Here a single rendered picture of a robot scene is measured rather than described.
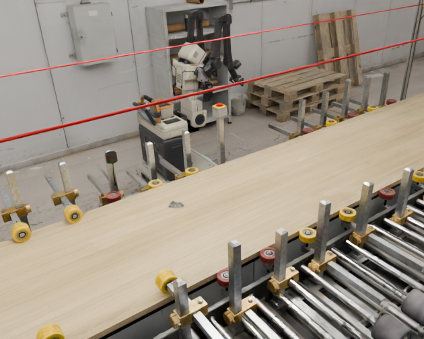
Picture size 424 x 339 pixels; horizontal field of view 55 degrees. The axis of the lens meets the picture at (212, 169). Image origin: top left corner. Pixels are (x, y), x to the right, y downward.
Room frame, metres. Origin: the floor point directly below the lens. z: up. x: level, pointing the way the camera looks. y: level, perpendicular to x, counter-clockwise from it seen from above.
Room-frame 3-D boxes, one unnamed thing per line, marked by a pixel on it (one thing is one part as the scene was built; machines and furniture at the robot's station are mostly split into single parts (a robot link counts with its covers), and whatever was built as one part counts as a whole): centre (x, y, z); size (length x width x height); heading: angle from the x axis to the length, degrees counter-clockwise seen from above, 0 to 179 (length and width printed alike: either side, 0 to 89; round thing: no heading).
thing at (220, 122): (2.45, -0.07, 0.93); 0.05 x 0.05 x 0.45; 33
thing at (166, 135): (3.44, 0.40, 0.59); 0.55 x 0.34 x 0.83; 32
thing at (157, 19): (5.14, 0.20, 0.78); 0.90 x 0.45 x 1.55; 123
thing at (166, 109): (3.43, 0.42, 0.87); 0.23 x 0.15 x 0.11; 32
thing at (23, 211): (1.75, 1.01, 0.95); 0.14 x 0.06 x 0.05; 123
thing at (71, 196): (1.88, 0.80, 0.95); 0.14 x 0.06 x 0.05; 123
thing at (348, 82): (3.12, -1.10, 0.91); 0.04 x 0.04 x 0.48; 33
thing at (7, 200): (1.78, 1.05, 0.95); 0.50 x 0.04 x 0.04; 33
